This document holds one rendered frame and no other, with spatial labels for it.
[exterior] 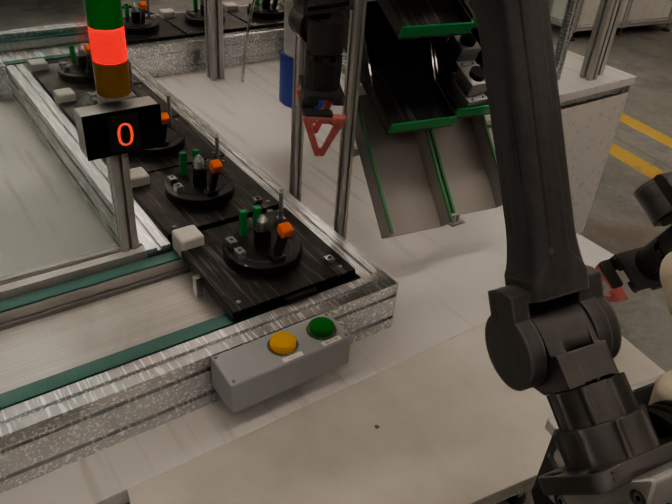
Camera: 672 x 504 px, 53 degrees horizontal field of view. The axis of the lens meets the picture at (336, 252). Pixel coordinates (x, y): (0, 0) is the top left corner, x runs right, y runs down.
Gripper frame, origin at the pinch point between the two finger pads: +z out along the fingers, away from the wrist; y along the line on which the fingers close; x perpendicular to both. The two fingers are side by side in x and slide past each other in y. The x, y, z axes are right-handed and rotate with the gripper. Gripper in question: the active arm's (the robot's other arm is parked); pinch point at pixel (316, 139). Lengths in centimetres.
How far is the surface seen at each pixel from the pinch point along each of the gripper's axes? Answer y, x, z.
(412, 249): -14.9, 24.9, 30.2
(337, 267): 6.7, 4.8, 21.0
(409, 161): -10.8, 19.7, 8.0
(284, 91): -92, 2, 23
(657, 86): -353, 302, 89
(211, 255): 2.4, -17.1, 21.7
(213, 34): -112, -20, 12
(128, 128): 3.6, -29.6, -1.9
